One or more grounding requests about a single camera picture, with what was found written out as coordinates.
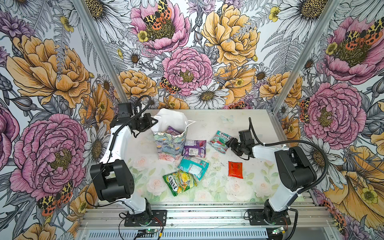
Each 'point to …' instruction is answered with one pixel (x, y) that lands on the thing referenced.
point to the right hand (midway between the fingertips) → (227, 149)
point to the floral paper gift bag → (170, 147)
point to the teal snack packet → (196, 167)
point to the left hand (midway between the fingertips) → (158, 124)
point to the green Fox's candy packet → (179, 181)
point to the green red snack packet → (218, 142)
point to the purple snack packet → (197, 148)
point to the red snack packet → (235, 169)
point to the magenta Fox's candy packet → (172, 131)
